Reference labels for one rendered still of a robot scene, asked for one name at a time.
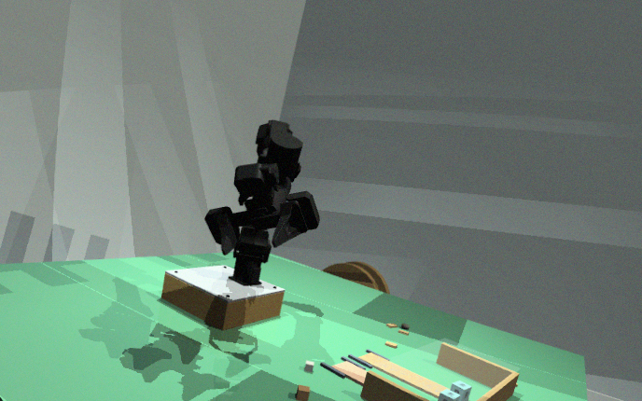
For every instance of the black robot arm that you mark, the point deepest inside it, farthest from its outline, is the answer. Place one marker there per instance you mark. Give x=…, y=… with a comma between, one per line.
x=277, y=164

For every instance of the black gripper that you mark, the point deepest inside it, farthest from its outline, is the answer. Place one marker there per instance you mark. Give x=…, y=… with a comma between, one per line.
x=291, y=215

